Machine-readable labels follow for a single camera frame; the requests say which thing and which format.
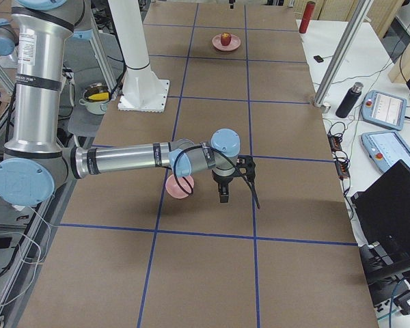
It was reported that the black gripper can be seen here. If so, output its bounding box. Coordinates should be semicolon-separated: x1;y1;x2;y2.
212;170;234;203

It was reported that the pink bowl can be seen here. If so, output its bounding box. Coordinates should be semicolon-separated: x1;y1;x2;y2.
165;174;194;199

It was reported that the red apple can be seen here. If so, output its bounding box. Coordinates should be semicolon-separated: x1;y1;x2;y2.
220;32;232;46

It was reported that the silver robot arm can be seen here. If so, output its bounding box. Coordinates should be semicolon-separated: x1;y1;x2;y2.
0;1;241;206

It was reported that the pink plate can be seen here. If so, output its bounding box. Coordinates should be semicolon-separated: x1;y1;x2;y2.
211;32;241;52

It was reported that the black orange usb hub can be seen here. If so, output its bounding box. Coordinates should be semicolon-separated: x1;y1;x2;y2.
328;134;342;152

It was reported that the black water bottle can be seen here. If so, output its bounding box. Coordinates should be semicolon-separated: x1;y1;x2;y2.
335;82;364;118

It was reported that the white enamel pot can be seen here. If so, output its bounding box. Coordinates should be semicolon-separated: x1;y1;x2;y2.
79;83;111;115

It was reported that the small black device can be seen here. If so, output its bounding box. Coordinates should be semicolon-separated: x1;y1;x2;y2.
314;55;324;63

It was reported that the near teach pendant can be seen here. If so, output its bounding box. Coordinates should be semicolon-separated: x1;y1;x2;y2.
361;131;410;173

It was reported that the teach pendant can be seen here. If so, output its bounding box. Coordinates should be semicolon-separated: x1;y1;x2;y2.
361;131;410;173
361;90;407;131

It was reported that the black laptop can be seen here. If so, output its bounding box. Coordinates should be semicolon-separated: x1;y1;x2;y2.
350;159;410;256

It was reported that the far teach pendant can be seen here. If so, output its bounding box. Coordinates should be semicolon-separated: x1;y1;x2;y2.
361;90;407;131

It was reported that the red bottle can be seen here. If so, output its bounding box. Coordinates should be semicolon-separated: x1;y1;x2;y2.
299;1;316;34

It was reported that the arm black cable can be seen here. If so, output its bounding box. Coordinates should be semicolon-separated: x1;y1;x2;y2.
176;144;262;210

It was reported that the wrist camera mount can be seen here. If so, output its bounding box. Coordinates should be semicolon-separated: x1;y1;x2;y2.
236;154;256;182

